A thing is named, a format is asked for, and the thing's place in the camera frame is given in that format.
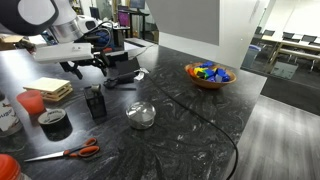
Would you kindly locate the wooden bowl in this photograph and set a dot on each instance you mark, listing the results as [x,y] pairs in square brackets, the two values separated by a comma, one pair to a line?
[210,83]

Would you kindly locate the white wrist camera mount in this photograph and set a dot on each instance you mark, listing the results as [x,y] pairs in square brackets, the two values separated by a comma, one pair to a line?
[63,52]

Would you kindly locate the brown cardboard box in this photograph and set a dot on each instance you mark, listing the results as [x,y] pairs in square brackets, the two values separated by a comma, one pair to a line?
[10,40]

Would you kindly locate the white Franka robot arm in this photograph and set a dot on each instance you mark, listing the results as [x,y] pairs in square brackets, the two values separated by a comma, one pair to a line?
[63,25]

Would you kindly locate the black counter outlet box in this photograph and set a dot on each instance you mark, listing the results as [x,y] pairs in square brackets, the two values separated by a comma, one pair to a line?
[126,63]

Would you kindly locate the creamer bottle with orange lid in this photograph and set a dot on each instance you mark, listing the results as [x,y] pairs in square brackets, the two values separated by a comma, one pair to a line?
[8,168]

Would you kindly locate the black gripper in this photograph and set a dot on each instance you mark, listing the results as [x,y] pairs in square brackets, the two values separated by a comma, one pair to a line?
[85,61]

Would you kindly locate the light wooden table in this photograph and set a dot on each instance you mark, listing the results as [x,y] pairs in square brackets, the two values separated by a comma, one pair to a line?
[293,45]

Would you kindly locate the black office chair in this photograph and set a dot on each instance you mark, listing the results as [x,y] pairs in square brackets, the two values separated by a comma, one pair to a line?
[288,35]

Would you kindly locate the round silver metal tin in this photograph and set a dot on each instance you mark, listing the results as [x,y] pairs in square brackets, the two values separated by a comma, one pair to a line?
[140,115]

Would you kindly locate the black cube frame stand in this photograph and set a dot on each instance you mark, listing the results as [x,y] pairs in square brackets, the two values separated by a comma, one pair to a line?
[96,105]

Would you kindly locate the blue toy block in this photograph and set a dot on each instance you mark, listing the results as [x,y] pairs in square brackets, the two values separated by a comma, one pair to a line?
[207,64]
[222,74]

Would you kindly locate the orange plastic cup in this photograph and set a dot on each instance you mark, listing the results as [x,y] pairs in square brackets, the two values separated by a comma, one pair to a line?
[31,101]

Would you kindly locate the black power plug adapter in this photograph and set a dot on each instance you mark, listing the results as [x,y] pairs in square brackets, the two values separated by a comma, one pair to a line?
[118,81]

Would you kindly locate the yellow toy block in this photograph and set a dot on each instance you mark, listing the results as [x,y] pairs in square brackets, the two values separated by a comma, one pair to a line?
[198,70]

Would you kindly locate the black round tin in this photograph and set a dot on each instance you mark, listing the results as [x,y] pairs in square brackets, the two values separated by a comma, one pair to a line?
[55,121]

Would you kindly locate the black computer monitor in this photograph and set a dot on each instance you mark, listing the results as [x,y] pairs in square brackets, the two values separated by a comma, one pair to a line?
[137,3]

